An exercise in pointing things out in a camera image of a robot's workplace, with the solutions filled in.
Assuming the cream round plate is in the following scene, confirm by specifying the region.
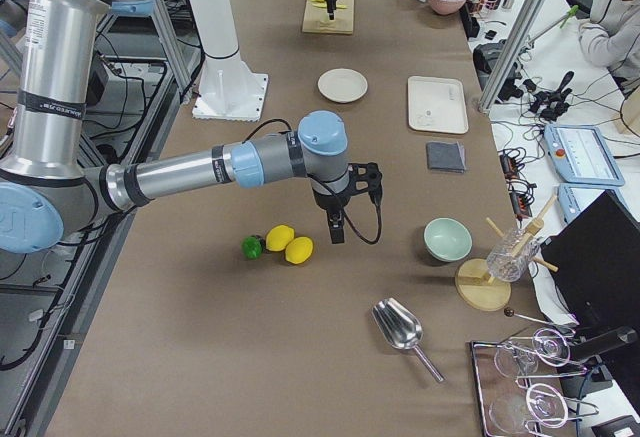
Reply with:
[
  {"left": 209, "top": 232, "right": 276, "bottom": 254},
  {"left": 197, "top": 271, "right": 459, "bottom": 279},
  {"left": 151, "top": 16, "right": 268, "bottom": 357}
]
[{"left": 317, "top": 68, "right": 368, "bottom": 103}]

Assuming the cream rabbit tray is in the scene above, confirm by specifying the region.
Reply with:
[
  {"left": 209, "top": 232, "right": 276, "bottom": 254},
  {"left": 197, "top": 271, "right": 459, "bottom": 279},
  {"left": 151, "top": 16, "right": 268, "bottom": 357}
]
[{"left": 407, "top": 76, "right": 469, "bottom": 135}]

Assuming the yellow plastic knife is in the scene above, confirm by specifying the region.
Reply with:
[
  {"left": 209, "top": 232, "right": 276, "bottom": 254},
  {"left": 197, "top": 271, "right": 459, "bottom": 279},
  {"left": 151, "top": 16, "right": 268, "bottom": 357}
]
[{"left": 311, "top": 2, "right": 348, "bottom": 9}]

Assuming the wooden cutting board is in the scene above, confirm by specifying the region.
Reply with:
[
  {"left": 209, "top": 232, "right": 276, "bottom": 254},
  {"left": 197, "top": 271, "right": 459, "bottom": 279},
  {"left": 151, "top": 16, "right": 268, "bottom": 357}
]
[{"left": 302, "top": 0, "right": 355, "bottom": 35}]

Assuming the yellow lemon outer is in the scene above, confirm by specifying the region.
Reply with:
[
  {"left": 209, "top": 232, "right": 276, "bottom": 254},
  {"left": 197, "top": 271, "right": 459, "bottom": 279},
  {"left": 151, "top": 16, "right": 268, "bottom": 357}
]
[{"left": 285, "top": 236, "right": 314, "bottom": 265}]

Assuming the yellow lemon near lime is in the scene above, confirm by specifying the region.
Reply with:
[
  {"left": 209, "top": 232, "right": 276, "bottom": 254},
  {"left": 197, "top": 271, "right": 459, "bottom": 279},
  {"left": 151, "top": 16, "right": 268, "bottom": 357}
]
[{"left": 265, "top": 224, "right": 295, "bottom": 252}]

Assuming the green lime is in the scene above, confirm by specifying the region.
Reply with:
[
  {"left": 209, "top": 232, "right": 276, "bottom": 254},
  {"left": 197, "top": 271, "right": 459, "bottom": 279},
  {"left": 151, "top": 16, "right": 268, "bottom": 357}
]
[{"left": 241, "top": 236, "right": 263, "bottom": 260}]

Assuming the mint green bowl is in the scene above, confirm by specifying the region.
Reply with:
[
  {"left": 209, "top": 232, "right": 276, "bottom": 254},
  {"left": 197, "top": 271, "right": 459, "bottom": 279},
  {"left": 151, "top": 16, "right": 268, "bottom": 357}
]
[{"left": 423, "top": 217, "right": 472, "bottom": 262}]

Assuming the grey folded cloth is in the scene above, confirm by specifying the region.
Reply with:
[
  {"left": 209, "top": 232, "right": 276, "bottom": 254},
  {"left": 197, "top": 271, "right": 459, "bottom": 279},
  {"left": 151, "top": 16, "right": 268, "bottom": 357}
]
[{"left": 426, "top": 141, "right": 466, "bottom": 173}]

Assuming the metal scoop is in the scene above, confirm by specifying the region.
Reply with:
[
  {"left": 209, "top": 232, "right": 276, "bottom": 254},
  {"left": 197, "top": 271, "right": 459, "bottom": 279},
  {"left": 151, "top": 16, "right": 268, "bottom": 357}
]
[{"left": 371, "top": 297, "right": 445, "bottom": 383}]

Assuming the wooden cup stand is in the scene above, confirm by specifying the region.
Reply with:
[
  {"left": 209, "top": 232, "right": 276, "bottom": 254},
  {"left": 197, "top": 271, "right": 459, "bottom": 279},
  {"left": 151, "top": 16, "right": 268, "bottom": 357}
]
[{"left": 455, "top": 194, "right": 559, "bottom": 311}]

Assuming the clear glass cup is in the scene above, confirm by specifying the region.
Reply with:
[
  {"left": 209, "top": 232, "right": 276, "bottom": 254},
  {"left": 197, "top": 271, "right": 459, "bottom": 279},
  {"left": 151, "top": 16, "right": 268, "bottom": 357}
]
[{"left": 486, "top": 228, "right": 540, "bottom": 283}]

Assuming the blue teach pendant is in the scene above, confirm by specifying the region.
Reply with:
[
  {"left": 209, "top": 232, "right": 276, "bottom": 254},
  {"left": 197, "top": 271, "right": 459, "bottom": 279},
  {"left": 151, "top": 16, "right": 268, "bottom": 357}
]
[
  {"left": 543, "top": 124, "right": 625, "bottom": 187},
  {"left": 557, "top": 183, "right": 625, "bottom": 224}
]

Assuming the black monitor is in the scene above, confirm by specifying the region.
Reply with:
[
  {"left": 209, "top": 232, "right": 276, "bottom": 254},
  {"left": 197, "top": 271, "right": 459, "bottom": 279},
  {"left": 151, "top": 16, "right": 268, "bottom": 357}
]
[{"left": 541, "top": 190, "right": 639, "bottom": 333}]

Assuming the person in grey sweater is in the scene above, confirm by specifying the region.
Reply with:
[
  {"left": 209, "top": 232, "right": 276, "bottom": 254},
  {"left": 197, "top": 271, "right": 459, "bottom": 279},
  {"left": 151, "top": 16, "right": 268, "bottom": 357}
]
[{"left": 578, "top": 0, "right": 639, "bottom": 96}]

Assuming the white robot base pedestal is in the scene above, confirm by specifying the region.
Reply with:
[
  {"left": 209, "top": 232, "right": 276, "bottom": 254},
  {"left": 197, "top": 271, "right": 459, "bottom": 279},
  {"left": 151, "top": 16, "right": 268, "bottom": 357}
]
[{"left": 189, "top": 0, "right": 268, "bottom": 122}]

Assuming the aluminium frame post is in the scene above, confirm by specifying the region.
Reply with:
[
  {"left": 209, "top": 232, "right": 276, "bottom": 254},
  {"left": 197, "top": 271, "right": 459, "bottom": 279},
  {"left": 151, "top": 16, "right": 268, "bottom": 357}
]
[{"left": 478, "top": 0, "right": 545, "bottom": 115}]

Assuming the wire glass rack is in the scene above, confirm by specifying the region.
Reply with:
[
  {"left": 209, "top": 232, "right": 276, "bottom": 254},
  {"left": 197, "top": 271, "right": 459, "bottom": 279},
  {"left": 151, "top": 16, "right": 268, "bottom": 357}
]
[{"left": 469, "top": 327, "right": 599, "bottom": 436}]

